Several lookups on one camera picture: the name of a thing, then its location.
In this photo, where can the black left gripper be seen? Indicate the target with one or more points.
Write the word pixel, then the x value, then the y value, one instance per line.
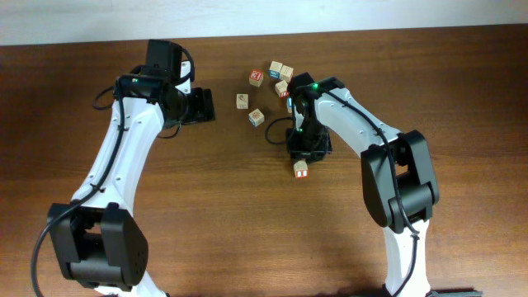
pixel 205 107

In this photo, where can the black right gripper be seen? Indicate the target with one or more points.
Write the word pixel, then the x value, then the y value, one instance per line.
pixel 308 150

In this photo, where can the wooden block blue D side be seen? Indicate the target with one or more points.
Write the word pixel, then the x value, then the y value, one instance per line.
pixel 256 117

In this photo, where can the wooden block blue S top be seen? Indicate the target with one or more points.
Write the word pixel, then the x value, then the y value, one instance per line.
pixel 289 104

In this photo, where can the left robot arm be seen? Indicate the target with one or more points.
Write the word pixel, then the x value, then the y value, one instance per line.
pixel 96 241

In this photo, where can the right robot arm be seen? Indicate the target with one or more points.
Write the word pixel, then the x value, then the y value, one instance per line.
pixel 399 185

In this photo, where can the wooden block letter K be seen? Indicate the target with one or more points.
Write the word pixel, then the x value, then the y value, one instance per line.
pixel 242 101

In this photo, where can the wooden block red top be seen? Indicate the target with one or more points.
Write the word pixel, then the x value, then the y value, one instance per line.
pixel 256 78

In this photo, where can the wooden block Y red side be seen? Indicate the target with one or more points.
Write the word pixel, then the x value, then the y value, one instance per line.
pixel 281 89

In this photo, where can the plain wooden block hourglass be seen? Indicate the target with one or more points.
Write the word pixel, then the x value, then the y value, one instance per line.
pixel 286 73

